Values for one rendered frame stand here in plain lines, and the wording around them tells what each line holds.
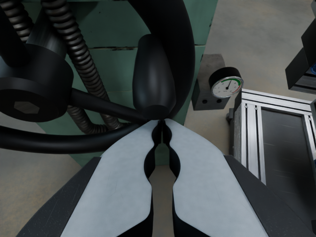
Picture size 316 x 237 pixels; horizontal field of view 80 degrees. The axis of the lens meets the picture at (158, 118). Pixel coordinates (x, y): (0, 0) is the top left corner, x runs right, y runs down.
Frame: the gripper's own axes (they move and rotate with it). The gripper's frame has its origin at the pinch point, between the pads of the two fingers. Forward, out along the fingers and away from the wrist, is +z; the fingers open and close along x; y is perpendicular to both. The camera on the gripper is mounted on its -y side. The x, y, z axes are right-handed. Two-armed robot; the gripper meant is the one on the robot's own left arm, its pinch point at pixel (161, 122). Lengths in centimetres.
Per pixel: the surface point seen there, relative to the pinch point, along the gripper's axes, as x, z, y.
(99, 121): -18.4, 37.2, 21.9
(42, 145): -16.5, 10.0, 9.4
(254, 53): 70, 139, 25
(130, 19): -4.8, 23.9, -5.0
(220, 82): 11.3, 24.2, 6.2
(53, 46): -10.3, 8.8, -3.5
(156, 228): -3, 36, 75
